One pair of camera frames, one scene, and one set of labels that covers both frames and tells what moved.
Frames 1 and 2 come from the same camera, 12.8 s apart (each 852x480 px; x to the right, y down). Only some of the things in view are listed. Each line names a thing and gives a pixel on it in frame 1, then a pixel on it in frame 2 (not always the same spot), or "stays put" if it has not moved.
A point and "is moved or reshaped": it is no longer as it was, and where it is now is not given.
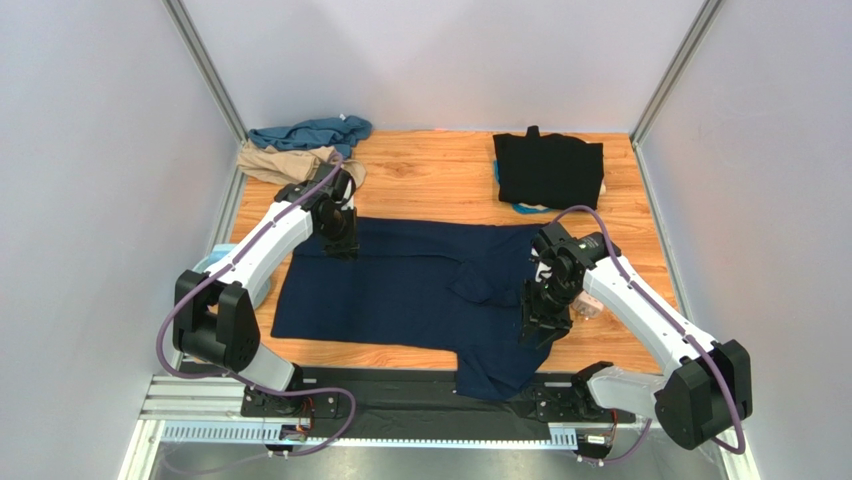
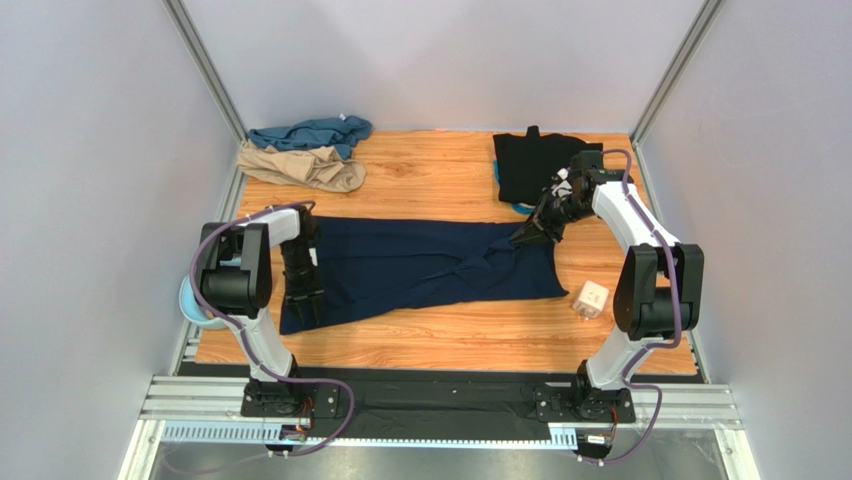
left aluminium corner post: (212, 78) stays put
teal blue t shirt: (342, 132) stays put
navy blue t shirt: (421, 286) is moved or reshaped
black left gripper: (348, 246) to (296, 293)
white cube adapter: (587, 306) stays put
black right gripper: (540, 308) to (549, 212)
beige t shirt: (275, 166) stays put
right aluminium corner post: (672, 85) stays put
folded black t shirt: (553, 170) stays put
